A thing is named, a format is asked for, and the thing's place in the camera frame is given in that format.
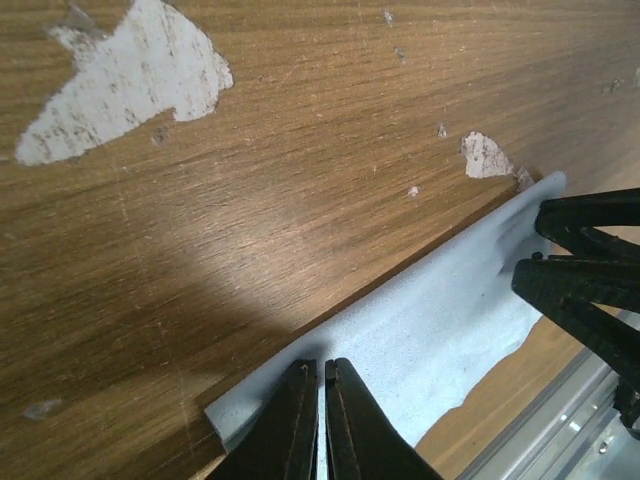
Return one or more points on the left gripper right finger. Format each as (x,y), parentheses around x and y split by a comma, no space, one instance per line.
(361,442)

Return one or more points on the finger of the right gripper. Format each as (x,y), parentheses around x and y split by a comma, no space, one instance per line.
(572,223)
(572,291)

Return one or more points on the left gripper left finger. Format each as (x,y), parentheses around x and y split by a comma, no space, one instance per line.
(282,443)

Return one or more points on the blue cleaning cloth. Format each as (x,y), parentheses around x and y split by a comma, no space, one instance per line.
(422,340)

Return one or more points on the aluminium frame rail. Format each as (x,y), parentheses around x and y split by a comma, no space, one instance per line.
(570,431)

